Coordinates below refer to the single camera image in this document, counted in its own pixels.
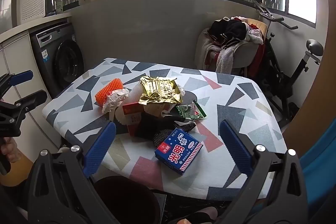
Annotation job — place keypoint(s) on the black striped garment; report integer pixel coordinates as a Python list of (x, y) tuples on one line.
[(231, 28)]

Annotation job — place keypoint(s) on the red garment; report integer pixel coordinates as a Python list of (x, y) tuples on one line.
[(260, 61)]

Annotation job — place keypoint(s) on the black exercise bike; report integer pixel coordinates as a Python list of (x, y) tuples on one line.
[(275, 82)]

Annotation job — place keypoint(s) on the white pink garment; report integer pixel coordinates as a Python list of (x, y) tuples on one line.
[(254, 35)]

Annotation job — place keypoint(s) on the white paper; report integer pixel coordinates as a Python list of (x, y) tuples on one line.
[(115, 99)]

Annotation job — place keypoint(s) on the dark brown bin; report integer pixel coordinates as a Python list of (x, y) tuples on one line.
[(123, 200)]

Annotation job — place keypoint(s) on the dark grey round trivet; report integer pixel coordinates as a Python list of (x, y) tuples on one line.
[(191, 98)]

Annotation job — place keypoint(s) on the blue fabric item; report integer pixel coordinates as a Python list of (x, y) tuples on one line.
[(317, 174)]

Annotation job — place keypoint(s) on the white fluffy towel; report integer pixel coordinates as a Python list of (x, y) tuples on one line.
[(227, 58)]

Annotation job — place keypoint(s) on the green candy wrapper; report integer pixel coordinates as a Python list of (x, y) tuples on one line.
[(191, 111)]

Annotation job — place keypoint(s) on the gold foil bag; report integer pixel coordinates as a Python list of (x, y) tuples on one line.
[(157, 92)]

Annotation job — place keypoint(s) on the person's left hand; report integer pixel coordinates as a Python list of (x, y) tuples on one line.
[(11, 150)]

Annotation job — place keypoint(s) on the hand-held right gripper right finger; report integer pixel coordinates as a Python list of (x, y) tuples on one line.
[(236, 150)]

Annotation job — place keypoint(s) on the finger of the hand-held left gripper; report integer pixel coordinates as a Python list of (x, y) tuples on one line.
[(22, 77), (31, 100)]

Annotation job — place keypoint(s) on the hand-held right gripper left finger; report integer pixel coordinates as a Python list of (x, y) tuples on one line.
[(101, 150)]

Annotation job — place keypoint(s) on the person's foot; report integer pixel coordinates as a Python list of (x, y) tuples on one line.
[(202, 213)]

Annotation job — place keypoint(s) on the grey washing machine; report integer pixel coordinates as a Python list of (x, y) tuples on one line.
[(65, 61)]

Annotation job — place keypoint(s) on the clear case with red label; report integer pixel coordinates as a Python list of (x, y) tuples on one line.
[(131, 109)]

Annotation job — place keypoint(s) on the blue carton box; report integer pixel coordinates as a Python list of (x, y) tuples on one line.
[(178, 153)]

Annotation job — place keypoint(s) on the beige chair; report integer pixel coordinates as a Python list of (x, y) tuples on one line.
[(246, 56)]

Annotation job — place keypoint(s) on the black dotted cloth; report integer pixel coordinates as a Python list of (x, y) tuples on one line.
[(152, 127)]

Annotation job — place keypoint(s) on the orange foam fruit net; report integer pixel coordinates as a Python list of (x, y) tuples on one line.
[(107, 91)]

